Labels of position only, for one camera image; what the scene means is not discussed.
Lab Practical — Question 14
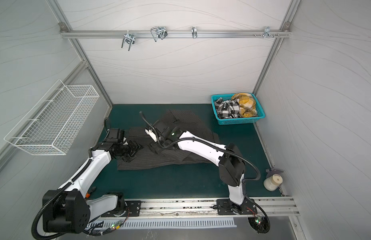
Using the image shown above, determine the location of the black white plaid shirt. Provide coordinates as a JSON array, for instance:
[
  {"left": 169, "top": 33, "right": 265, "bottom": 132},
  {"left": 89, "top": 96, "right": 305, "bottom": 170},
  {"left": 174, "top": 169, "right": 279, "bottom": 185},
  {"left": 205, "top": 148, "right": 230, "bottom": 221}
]
[{"left": 214, "top": 98, "right": 241, "bottom": 119}]

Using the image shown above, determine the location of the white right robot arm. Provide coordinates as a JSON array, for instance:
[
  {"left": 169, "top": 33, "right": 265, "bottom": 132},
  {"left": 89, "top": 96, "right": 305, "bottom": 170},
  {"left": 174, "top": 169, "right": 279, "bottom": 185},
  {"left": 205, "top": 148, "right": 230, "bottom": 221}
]
[{"left": 145, "top": 127, "right": 261, "bottom": 206}]

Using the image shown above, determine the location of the black round cooling fan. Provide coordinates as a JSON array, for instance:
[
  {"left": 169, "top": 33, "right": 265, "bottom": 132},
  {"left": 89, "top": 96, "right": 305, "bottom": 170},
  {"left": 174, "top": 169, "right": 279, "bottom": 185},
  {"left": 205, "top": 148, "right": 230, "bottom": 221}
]
[{"left": 248, "top": 216, "right": 270, "bottom": 234}]

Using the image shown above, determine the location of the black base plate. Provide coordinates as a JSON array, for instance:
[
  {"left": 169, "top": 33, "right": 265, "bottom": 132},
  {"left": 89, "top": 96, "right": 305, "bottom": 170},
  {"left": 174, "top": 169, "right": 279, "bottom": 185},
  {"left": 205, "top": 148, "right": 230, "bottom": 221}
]
[
  {"left": 101, "top": 201, "right": 141, "bottom": 218},
  {"left": 212, "top": 199, "right": 258, "bottom": 216}
]

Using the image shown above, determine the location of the black left cable bundle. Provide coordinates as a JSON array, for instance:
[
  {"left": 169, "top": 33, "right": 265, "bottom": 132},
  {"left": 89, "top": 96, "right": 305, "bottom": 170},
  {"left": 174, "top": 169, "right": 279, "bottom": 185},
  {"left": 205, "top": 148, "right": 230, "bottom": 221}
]
[{"left": 80, "top": 209, "right": 130, "bottom": 237}]

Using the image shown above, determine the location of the aluminium top rail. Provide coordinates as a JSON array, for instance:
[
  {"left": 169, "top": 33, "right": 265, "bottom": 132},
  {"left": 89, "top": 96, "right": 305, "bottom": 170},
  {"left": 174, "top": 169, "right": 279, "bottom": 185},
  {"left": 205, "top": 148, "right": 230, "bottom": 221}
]
[{"left": 60, "top": 29, "right": 292, "bottom": 39}]

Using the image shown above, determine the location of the metal bracket clamp right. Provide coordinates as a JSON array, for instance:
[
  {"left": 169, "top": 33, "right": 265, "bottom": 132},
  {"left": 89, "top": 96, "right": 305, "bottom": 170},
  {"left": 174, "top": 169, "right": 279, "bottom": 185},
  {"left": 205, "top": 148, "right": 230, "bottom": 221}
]
[{"left": 253, "top": 27, "right": 279, "bottom": 39}]

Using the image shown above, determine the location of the white slotted cable duct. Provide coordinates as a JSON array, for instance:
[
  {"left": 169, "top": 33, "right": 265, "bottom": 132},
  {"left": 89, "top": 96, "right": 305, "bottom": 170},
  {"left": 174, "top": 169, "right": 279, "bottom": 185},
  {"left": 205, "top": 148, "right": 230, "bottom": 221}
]
[{"left": 86, "top": 218, "right": 237, "bottom": 231}]

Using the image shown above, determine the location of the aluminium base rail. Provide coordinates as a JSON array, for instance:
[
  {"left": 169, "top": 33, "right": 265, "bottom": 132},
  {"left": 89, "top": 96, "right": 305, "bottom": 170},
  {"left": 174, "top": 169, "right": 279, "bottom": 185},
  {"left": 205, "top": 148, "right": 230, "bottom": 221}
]
[{"left": 89, "top": 196, "right": 300, "bottom": 221}]

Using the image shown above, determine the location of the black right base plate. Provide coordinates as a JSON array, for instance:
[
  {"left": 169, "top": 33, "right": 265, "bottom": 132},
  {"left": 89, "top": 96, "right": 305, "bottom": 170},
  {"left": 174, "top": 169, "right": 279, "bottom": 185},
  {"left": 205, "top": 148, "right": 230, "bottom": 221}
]
[{"left": 212, "top": 199, "right": 258, "bottom": 216}]

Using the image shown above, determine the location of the yellow plaid shirt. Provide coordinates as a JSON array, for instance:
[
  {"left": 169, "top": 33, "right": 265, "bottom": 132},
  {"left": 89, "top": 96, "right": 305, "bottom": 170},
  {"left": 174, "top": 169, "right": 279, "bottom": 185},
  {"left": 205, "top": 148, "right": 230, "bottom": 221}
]
[{"left": 231, "top": 93, "right": 257, "bottom": 118}]

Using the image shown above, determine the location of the dark grey striped shirt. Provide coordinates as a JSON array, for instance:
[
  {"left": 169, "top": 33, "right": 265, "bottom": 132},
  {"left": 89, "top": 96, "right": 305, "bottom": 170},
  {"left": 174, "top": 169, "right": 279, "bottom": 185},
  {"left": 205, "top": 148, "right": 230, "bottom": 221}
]
[{"left": 117, "top": 109, "right": 221, "bottom": 171}]

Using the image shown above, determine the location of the white tape roll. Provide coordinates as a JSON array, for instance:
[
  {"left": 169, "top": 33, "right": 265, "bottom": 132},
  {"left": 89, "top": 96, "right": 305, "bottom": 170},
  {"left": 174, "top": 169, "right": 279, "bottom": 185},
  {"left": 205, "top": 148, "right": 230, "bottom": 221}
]
[{"left": 263, "top": 168, "right": 284, "bottom": 192}]

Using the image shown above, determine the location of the metal u-bolt clamp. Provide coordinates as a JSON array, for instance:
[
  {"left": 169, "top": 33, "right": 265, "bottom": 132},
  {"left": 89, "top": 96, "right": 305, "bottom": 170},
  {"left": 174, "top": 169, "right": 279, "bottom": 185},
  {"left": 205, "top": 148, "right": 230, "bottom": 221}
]
[
  {"left": 150, "top": 26, "right": 168, "bottom": 42},
  {"left": 121, "top": 33, "right": 135, "bottom": 51}
]

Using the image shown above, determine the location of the white wire basket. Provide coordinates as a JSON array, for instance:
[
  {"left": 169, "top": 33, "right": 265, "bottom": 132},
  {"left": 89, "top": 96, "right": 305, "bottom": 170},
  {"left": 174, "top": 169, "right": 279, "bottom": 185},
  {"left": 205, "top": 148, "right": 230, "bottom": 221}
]
[{"left": 4, "top": 80, "right": 99, "bottom": 156}]

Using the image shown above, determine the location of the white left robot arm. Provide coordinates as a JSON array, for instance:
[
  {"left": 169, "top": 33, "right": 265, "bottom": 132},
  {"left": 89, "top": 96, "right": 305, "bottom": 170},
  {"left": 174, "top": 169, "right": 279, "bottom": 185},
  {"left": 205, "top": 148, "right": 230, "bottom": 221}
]
[{"left": 31, "top": 129, "right": 143, "bottom": 240}]

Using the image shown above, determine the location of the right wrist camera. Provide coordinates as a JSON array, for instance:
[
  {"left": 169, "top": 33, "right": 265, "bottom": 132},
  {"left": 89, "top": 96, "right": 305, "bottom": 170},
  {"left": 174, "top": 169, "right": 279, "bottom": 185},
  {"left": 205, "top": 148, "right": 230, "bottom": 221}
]
[{"left": 145, "top": 129, "right": 158, "bottom": 142}]

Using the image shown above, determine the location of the metal u-bolt clamp middle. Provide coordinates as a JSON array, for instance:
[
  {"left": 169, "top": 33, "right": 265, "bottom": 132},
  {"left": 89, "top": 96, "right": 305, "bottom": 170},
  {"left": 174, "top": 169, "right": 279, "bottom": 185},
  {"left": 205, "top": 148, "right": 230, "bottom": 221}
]
[{"left": 150, "top": 26, "right": 168, "bottom": 42}]

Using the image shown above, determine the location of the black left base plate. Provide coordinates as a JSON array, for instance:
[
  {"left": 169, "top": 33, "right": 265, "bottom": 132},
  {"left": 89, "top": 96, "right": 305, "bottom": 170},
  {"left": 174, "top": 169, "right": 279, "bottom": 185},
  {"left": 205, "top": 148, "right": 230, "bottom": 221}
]
[{"left": 101, "top": 201, "right": 141, "bottom": 218}]

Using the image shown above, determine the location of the small metal ring clamp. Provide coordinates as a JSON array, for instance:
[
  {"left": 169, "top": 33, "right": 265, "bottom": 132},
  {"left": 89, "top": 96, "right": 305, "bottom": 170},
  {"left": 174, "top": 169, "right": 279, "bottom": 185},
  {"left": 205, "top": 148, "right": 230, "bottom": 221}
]
[{"left": 191, "top": 27, "right": 197, "bottom": 39}]

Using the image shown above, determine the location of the teal plastic basket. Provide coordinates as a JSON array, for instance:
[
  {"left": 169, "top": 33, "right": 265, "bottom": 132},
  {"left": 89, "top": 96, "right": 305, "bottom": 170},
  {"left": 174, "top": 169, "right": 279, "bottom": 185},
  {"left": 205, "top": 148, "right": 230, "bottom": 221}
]
[{"left": 211, "top": 94, "right": 265, "bottom": 125}]

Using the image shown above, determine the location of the metal u-bolt clamp left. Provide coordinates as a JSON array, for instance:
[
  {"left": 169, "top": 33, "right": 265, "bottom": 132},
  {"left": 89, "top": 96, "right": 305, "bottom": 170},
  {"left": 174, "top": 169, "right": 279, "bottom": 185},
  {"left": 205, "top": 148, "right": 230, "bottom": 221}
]
[{"left": 121, "top": 33, "right": 135, "bottom": 51}]

